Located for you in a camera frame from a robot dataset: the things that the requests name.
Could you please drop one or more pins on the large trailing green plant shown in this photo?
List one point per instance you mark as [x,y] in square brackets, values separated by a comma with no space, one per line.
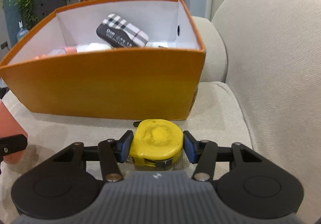
[25,1]

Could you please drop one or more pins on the plaid black zip case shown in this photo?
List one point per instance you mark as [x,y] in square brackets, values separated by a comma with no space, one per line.
[125,31]

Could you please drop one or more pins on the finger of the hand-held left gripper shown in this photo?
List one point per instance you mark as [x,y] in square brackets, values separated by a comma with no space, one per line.
[13,145]

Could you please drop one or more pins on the yellow tape measure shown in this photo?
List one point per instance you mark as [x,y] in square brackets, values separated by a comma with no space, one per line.
[155,138]

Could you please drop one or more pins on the blue water jug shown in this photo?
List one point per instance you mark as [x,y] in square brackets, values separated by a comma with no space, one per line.
[22,34]

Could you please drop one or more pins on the dark wall outlet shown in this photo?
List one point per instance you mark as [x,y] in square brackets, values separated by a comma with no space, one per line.
[4,45]

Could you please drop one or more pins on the orange cardboard box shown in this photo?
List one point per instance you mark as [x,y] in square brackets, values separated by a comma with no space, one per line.
[100,83]

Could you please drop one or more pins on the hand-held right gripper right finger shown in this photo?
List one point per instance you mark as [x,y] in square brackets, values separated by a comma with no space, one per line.
[191,147]

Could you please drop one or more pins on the pink cup with spout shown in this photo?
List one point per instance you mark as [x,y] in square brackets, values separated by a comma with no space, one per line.
[10,123]

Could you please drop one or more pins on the white glasses case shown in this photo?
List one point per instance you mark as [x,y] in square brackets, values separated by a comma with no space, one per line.
[92,47]

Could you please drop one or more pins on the dark grey cabinet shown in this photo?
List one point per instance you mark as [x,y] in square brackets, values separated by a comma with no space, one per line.
[47,6]

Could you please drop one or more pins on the pink bottle with orange cap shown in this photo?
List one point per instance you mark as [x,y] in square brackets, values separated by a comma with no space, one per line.
[65,51]

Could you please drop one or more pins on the beige sofa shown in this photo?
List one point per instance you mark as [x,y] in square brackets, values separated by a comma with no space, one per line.
[263,63]

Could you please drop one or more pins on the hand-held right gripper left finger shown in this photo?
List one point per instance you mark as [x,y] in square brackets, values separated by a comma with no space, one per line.
[124,147]

